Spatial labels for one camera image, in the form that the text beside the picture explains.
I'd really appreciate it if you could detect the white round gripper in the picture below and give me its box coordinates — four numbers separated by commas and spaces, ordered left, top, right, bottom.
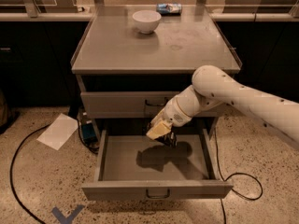
145, 84, 223, 141

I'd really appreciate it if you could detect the black rxbar chocolate wrapper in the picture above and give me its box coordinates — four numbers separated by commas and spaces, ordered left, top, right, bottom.
158, 132, 177, 147

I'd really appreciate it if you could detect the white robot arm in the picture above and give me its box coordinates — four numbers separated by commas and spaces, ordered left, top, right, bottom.
147, 65, 299, 150

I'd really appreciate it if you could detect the open grey middle drawer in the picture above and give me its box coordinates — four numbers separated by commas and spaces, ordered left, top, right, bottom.
82, 133, 233, 201

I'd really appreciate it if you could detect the grey metal drawer cabinet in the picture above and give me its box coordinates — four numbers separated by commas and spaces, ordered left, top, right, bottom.
72, 5, 241, 136

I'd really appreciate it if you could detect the closed grey upper drawer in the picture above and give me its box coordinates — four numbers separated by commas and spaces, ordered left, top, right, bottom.
79, 90, 232, 119

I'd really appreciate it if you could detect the blue power box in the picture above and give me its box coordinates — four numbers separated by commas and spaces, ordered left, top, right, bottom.
81, 123, 97, 144

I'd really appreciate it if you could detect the white paper sheet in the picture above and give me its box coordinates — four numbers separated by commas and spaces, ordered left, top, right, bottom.
37, 114, 78, 150

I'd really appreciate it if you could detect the white ceramic bowl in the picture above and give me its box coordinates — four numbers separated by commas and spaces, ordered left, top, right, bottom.
132, 10, 162, 34

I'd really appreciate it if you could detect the blue and white can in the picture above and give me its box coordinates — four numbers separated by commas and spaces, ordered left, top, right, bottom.
156, 3, 182, 16

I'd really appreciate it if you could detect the blue tape floor mark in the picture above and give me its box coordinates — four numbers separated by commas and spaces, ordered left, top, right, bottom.
50, 204, 86, 224

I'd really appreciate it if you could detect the black upper drawer handle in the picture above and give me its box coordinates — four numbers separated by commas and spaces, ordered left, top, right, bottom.
145, 98, 169, 107

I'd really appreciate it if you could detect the black drawer handle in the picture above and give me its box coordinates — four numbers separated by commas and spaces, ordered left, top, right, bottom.
146, 189, 171, 200
145, 98, 169, 107

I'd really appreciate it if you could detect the black cable on right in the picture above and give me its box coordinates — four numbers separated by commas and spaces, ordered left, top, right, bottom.
213, 128, 263, 224

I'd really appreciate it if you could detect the black cable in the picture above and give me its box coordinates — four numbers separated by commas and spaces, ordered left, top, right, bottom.
8, 123, 52, 224
213, 128, 263, 224

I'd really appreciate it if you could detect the black middle drawer handle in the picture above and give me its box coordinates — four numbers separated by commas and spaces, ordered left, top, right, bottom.
146, 189, 171, 200

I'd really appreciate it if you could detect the black cable on left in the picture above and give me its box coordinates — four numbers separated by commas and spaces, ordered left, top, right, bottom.
8, 123, 52, 224

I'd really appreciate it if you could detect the dark counter with rail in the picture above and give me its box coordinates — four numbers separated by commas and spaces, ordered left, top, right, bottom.
1, 20, 298, 106

